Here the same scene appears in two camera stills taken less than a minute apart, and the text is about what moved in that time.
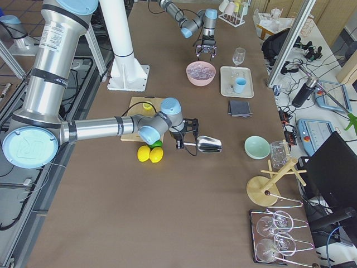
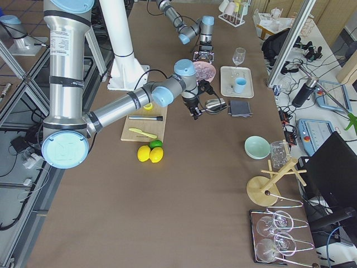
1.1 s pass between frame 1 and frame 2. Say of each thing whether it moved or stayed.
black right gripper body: moved
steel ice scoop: moved
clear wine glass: stayed
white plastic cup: stayed
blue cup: stayed
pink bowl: stayed
